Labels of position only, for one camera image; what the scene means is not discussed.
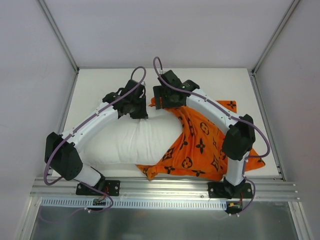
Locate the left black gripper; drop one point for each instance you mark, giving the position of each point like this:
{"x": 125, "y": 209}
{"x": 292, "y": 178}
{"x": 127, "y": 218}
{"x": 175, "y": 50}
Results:
{"x": 139, "y": 110}

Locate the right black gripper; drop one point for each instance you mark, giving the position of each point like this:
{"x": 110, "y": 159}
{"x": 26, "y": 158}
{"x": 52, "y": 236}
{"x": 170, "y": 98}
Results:
{"x": 158, "y": 97}

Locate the white pillow insert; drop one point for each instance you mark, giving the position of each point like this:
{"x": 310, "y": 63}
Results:
{"x": 133, "y": 141}

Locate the orange patterned pillowcase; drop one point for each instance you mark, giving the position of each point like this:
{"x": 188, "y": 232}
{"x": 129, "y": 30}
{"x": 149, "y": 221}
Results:
{"x": 197, "y": 152}

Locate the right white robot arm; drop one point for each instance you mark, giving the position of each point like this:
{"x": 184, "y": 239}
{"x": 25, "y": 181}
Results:
{"x": 238, "y": 131}

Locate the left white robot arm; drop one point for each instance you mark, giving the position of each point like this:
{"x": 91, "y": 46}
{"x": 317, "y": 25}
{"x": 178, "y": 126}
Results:
{"x": 62, "y": 151}

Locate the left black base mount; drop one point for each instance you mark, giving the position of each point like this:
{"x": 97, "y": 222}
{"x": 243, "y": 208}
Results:
{"x": 110, "y": 187}

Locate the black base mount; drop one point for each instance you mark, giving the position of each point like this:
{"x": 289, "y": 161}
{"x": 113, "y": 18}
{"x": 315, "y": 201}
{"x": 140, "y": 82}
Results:
{"x": 221, "y": 190}
{"x": 110, "y": 187}

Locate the white slotted cable duct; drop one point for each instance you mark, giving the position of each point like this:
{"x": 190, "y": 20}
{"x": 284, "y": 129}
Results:
{"x": 218, "y": 205}

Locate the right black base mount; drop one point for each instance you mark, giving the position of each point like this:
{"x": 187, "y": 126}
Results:
{"x": 221, "y": 190}

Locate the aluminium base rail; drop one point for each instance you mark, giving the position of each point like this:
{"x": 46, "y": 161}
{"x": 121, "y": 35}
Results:
{"x": 266, "y": 189}

